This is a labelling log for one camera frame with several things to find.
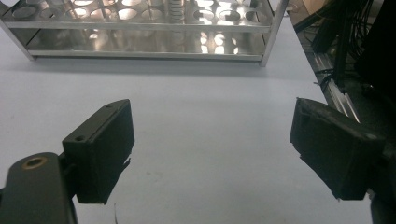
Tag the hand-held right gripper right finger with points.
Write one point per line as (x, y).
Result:
(333, 149)

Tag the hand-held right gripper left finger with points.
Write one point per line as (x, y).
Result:
(102, 149)

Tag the metal test tube rack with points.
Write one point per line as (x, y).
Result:
(140, 26)

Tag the aluminium floor rail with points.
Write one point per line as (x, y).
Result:
(337, 96)

